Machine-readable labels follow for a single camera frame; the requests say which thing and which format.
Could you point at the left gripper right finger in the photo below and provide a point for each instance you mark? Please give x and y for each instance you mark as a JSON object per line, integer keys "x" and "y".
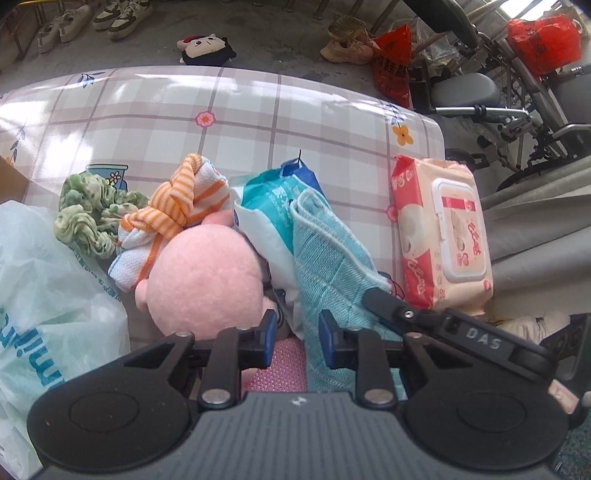
{"x": 367, "y": 354}

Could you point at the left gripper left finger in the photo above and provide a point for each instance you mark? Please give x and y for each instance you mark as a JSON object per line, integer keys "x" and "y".
{"x": 229, "y": 354}

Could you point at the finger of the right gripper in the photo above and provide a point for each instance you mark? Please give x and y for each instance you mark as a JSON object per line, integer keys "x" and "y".
{"x": 393, "y": 313}

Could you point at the light blue woven cloth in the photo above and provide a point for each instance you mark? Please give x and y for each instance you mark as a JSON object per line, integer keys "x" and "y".
{"x": 333, "y": 271}

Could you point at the pink mesh sponge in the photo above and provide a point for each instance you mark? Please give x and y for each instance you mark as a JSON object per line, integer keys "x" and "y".
{"x": 286, "y": 372}

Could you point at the pink plush doll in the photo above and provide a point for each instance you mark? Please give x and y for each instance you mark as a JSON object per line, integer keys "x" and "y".
{"x": 206, "y": 279}

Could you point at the pink wet wipes pack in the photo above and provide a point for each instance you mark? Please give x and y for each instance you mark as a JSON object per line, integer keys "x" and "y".
{"x": 444, "y": 244}

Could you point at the grey sofa cushion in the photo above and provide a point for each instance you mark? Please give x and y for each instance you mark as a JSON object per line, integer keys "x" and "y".
{"x": 539, "y": 241}

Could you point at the blue white tissue pack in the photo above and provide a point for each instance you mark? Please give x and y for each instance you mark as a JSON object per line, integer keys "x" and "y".
{"x": 262, "y": 213}

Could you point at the orange striped white cloth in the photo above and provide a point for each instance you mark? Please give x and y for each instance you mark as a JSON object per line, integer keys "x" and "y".
{"x": 195, "y": 190}

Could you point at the white green plastic bag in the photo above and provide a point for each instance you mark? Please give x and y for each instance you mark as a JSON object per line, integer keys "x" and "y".
{"x": 60, "y": 318}

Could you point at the green floral scrunchie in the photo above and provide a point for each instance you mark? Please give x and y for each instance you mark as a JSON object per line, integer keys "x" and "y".
{"x": 90, "y": 212}

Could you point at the grey black wheelchair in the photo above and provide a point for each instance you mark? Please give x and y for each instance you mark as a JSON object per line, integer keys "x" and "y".
{"x": 534, "y": 134}

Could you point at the red plastic bag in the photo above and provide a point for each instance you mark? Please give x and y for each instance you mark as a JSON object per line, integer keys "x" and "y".
{"x": 390, "y": 65}
{"x": 546, "y": 44}

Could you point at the beige sneaker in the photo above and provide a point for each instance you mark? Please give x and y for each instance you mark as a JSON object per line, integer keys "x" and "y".
{"x": 349, "y": 42}

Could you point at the cardboard box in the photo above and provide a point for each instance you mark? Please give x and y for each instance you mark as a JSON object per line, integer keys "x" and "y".
{"x": 13, "y": 184}

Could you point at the black haired plush toy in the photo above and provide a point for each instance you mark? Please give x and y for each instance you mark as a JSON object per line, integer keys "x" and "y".
{"x": 208, "y": 50}

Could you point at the brown white sneaker right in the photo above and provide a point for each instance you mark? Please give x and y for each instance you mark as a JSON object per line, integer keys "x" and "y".
{"x": 132, "y": 13}

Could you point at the brown white sneaker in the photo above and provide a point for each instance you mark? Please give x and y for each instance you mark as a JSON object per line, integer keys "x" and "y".
{"x": 132, "y": 13}
{"x": 104, "y": 19}

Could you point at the white sneaker left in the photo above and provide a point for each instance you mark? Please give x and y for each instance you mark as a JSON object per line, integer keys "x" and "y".
{"x": 48, "y": 36}

